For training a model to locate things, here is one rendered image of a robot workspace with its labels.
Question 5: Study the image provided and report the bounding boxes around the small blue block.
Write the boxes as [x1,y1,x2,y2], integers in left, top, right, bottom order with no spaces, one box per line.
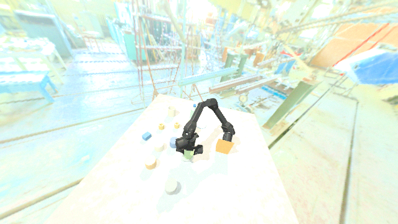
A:
[142,132,152,141]

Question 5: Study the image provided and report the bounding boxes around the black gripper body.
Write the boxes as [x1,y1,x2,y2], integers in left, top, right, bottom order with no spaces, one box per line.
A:
[176,144,203,154]

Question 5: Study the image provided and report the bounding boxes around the pale grey cylinder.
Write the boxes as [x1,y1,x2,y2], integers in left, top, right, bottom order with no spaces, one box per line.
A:
[165,178,177,195]

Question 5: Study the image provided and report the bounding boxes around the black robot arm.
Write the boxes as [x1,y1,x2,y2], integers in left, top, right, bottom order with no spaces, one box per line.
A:
[175,98,235,150]

